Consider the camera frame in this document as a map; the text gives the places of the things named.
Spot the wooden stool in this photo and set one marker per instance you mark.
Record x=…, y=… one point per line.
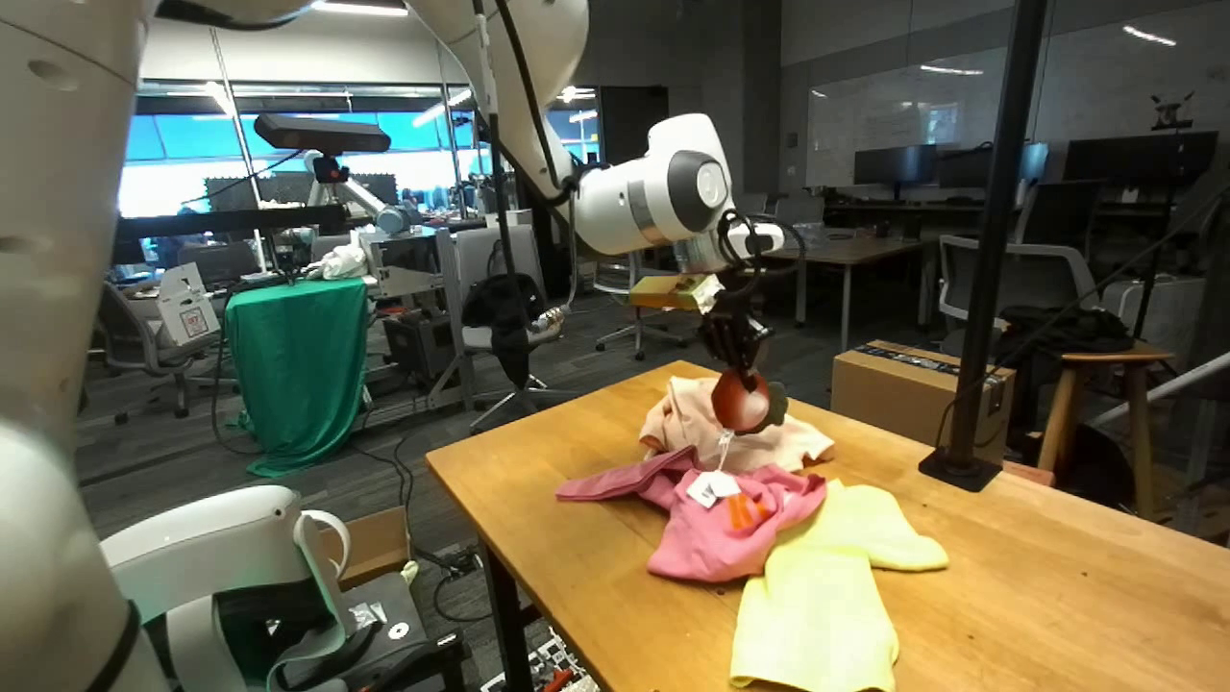
x=1108, y=364

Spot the black bar camera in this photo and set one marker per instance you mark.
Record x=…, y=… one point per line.
x=319, y=132

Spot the green draped cloth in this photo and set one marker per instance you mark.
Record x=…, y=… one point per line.
x=292, y=372

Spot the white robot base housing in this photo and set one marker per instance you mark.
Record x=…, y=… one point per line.
x=204, y=550

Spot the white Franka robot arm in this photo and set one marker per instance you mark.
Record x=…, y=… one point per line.
x=653, y=193

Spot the white sign board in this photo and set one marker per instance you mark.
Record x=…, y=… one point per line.
x=190, y=310

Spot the long wooden desk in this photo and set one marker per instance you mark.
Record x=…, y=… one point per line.
x=857, y=251

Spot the grey office chair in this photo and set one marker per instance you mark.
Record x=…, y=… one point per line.
x=620, y=310

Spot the power strip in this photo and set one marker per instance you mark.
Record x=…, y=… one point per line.
x=552, y=662

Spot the brown wooden board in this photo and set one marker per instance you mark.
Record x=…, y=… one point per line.
x=372, y=542

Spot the black vertical stand pole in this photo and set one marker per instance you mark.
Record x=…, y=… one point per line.
x=993, y=257

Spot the black controller box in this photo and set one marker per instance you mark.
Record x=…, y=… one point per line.
x=391, y=636

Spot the pink cloth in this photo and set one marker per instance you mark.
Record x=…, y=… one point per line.
x=698, y=542

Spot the yellow cloth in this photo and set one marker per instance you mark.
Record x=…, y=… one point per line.
x=814, y=609

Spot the black bag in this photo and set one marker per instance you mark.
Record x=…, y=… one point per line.
x=1052, y=334

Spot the wide black monitor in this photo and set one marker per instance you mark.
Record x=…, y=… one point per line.
x=1138, y=158

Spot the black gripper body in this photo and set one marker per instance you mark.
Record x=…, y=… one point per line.
x=735, y=316

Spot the white mesh office chair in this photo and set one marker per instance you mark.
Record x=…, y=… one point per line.
x=1022, y=275

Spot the black mount bar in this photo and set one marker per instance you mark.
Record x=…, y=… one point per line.
x=232, y=219

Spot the black office chair with jacket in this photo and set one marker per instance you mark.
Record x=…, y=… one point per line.
x=502, y=313

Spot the cardboard box with black tape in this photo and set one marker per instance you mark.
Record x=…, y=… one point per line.
x=898, y=386

